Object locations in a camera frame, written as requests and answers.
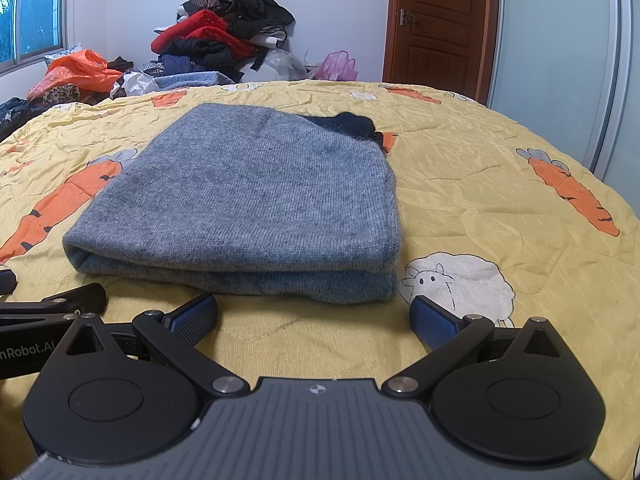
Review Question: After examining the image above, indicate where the white sliding wardrobe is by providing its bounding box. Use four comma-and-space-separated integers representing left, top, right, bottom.
487, 0, 640, 191

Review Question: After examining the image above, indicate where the white floral pillow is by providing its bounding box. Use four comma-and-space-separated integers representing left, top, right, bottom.
44, 45, 83, 68

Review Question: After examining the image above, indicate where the yellow carrot print quilt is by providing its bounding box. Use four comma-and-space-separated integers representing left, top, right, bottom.
0, 80, 640, 480

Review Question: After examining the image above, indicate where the orange plastic bag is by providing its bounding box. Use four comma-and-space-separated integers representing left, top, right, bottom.
27, 49, 123, 101

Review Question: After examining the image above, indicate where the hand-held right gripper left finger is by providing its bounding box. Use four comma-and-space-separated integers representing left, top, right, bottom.
52, 294, 249, 401

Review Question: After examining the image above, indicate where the dark floral clothing heap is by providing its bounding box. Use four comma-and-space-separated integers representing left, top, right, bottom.
0, 97, 48, 141

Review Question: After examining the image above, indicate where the clear plastic bag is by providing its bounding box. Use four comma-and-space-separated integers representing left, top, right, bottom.
260, 49, 308, 82

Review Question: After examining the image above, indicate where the grey sweater with navy sleeves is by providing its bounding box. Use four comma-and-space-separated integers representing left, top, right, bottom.
62, 102, 403, 306

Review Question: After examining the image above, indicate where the aluminium frame window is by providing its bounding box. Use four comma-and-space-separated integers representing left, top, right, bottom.
0, 0, 76, 77

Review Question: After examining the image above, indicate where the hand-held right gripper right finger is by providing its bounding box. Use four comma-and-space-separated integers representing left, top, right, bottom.
382, 295, 581, 401

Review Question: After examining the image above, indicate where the pink plastic bag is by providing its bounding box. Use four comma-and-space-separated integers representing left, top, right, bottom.
314, 50, 359, 82

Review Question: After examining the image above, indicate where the light blue knit blanket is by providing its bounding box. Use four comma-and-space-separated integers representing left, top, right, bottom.
152, 71, 236, 93

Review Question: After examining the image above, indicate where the white crumpled plastic sheet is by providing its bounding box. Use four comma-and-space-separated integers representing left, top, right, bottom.
117, 71, 158, 98

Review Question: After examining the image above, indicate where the pile of dark and red clothes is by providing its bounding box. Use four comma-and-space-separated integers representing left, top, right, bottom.
150, 0, 296, 81

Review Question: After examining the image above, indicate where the leopard print cloth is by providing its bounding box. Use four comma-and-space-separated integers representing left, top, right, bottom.
42, 85, 81, 107

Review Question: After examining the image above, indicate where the brown wooden door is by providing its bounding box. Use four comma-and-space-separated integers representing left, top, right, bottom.
382, 0, 501, 106

